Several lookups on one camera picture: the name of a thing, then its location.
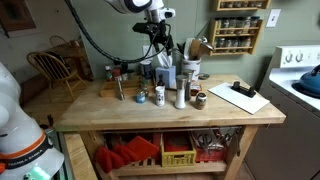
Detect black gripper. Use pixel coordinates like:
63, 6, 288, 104
133, 20, 174, 56

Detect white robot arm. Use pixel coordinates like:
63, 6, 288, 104
0, 0, 165, 180

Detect black pepper shaker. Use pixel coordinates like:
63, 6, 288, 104
121, 63, 128, 81

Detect steel pepper grinder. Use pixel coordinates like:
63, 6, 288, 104
182, 69, 194, 101

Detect white salt shaker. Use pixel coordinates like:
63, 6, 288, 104
155, 86, 165, 106

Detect white lid blue canister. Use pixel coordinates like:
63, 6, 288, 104
140, 60, 152, 79

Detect white utensil crock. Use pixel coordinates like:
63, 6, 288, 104
182, 59, 201, 81

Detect red lid spice jar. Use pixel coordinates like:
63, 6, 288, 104
112, 68, 121, 80

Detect green lid bottle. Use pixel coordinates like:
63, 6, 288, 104
141, 79, 149, 98

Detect small blue label jar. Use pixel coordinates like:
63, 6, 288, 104
136, 90, 146, 104

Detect slim steel grinder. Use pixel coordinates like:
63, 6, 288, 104
115, 76, 125, 101

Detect wooden tray organizer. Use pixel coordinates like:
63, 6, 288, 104
99, 76, 155, 97

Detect wooden spice rack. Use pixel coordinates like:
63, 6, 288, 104
209, 0, 271, 55

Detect small brown spice jar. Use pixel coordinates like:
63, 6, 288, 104
196, 93, 207, 110

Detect wooden chair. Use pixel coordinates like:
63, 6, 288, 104
27, 52, 87, 100

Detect white cutting board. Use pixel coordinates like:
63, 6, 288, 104
209, 82, 269, 114

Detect yellow plastic crate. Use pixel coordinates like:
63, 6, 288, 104
161, 132, 196, 167

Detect blue kettle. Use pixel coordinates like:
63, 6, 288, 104
292, 65, 320, 99

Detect white stove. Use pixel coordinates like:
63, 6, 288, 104
246, 45, 320, 180

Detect white wall outlet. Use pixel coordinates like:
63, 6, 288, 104
142, 45, 153, 60

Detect black cable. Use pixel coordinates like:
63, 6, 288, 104
63, 0, 172, 65

